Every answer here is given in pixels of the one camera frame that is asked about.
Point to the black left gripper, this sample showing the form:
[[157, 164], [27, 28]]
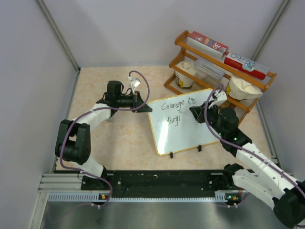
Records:
[[137, 100]]

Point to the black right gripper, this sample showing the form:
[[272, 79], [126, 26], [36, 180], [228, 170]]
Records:
[[198, 113]]

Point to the yellow framed whiteboard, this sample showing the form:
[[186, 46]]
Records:
[[173, 131]]

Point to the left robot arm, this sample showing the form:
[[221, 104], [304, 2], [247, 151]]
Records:
[[74, 136]]

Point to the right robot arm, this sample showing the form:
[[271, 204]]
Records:
[[280, 191]]

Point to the metal whiteboard stand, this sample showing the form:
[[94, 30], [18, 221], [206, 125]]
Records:
[[198, 148]]

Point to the clear plastic box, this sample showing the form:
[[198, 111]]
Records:
[[208, 73]]

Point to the orange wooden shelf rack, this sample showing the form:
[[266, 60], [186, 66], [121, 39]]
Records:
[[183, 79]]

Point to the white paper bag right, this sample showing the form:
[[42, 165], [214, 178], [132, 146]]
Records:
[[241, 89]]

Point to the red white wrap box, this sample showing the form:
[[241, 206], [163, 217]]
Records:
[[246, 65]]

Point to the red foil box upper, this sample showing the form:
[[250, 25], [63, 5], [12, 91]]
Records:
[[207, 45]]

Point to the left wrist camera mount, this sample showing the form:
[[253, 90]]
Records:
[[133, 83]]

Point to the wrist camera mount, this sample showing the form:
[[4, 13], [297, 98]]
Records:
[[133, 83], [218, 98]]

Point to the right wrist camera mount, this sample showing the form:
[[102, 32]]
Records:
[[218, 98]]

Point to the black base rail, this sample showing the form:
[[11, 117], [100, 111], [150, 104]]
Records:
[[163, 184]]

